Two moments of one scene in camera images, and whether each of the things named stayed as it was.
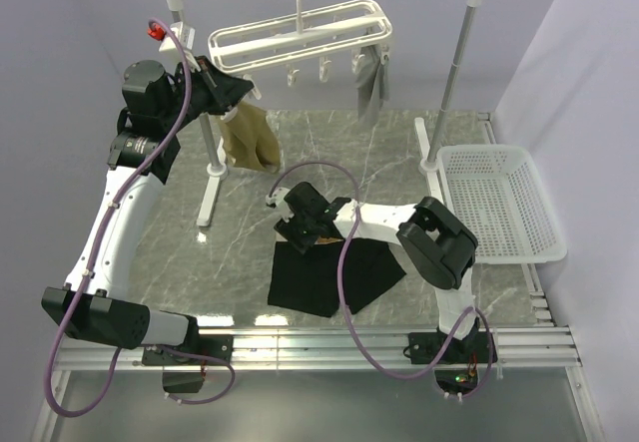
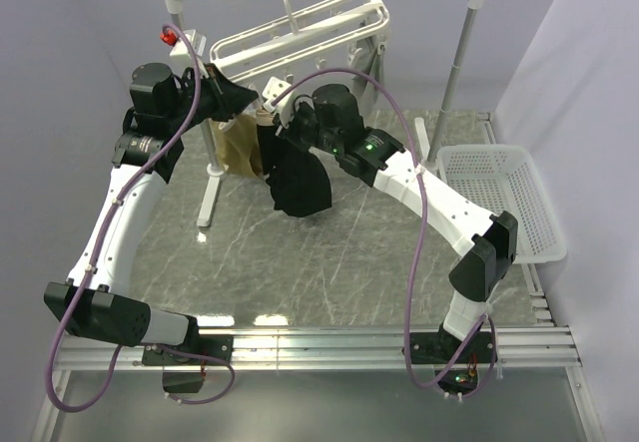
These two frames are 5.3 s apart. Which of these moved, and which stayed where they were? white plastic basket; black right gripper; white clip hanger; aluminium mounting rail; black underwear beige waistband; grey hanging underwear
Moved: black right gripper; white clip hanger; black underwear beige waistband
Stayed: grey hanging underwear; white plastic basket; aluminium mounting rail
